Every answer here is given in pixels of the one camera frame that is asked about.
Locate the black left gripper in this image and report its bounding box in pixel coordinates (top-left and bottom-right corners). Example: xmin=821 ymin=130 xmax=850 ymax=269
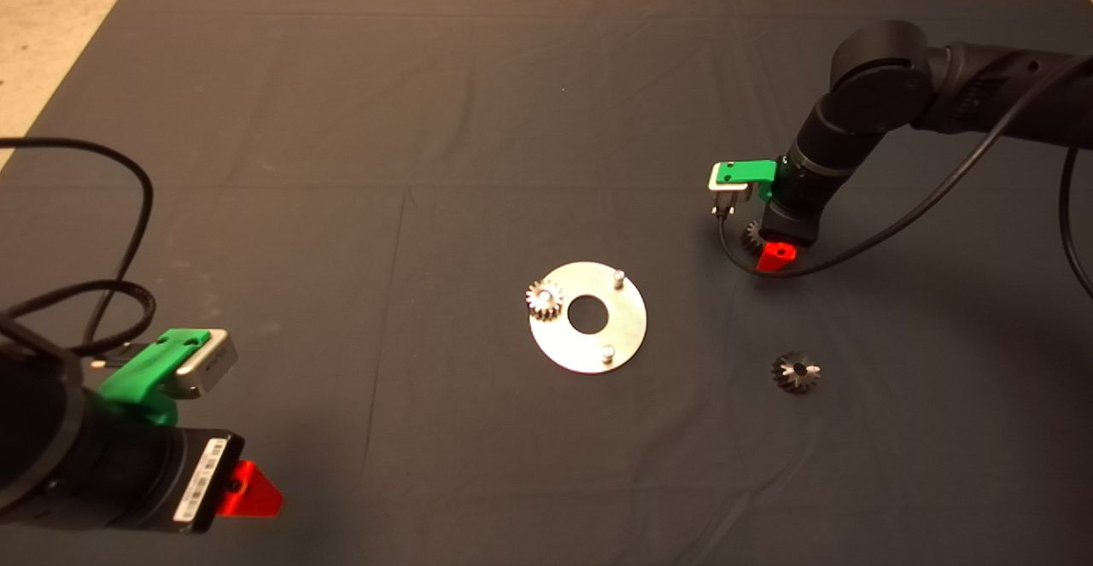
xmin=96 ymin=426 xmax=284 ymax=536

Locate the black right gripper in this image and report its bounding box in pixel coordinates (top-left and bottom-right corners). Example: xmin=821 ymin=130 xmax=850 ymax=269
xmin=756 ymin=175 xmax=842 ymax=274

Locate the round metal carrier plate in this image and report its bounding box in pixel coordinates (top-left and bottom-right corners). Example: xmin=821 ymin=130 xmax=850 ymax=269
xmin=529 ymin=261 xmax=648 ymax=375

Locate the dark grey table cloth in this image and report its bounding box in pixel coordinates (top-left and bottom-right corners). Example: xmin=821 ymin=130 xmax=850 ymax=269
xmin=0 ymin=0 xmax=1093 ymax=566

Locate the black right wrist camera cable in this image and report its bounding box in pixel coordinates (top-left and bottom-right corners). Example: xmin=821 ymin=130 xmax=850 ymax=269
xmin=713 ymin=52 xmax=1093 ymax=302

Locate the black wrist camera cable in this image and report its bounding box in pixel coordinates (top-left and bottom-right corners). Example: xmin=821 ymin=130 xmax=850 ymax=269
xmin=713 ymin=52 xmax=1093 ymax=302
xmin=0 ymin=137 xmax=155 ymax=353

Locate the green right camera mount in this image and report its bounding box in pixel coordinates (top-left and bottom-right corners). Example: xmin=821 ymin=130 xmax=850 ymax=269
xmin=714 ymin=159 xmax=780 ymax=201

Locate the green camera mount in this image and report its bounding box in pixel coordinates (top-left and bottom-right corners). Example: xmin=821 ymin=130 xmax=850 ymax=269
xmin=96 ymin=328 xmax=213 ymax=429
xmin=714 ymin=159 xmax=780 ymax=201

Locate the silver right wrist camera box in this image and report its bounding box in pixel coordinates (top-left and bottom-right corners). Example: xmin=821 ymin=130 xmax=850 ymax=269
xmin=708 ymin=163 xmax=754 ymax=204

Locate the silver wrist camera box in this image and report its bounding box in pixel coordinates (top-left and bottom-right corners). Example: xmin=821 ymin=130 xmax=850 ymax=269
xmin=708 ymin=163 xmax=754 ymax=204
xmin=167 ymin=330 xmax=239 ymax=400

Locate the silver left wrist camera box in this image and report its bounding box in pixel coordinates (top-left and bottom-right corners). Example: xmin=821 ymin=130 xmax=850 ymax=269
xmin=167 ymin=330 xmax=239 ymax=400

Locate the green left camera mount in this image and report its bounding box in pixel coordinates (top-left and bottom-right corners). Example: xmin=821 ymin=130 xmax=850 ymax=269
xmin=96 ymin=328 xmax=213 ymax=429

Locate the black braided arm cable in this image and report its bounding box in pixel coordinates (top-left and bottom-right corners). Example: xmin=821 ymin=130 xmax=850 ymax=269
xmin=0 ymin=280 xmax=159 ymax=358

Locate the black left wrist camera cable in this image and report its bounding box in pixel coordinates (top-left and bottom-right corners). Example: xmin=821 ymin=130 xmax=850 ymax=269
xmin=0 ymin=137 xmax=155 ymax=353

